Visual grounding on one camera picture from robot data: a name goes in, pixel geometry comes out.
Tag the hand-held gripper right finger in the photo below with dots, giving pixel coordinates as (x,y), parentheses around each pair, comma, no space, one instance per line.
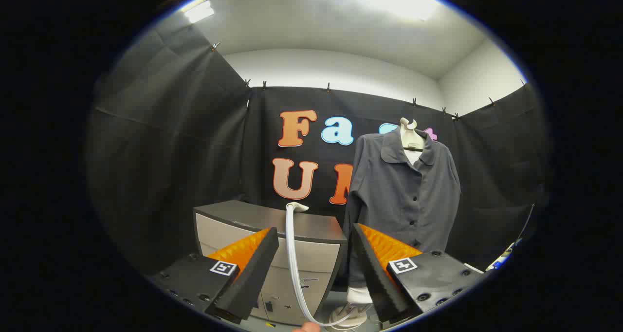
(375,273)

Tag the row of black cloth clips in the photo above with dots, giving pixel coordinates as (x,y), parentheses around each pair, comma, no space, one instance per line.
(264,84)

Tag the grey drawer cabinet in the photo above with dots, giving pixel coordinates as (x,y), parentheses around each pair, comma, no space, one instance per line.
(219,234)

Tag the cream steamer hanger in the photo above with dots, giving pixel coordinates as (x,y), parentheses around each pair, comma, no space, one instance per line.
(409,136)

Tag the grey button shirt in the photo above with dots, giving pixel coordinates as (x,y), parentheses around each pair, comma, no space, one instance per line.
(404,195)

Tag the white garment steamer base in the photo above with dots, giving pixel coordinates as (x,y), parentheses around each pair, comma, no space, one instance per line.
(357,295)

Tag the white garment steamer head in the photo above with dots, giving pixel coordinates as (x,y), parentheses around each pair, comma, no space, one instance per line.
(290,244)

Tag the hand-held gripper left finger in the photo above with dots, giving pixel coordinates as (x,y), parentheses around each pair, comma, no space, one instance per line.
(253,278)

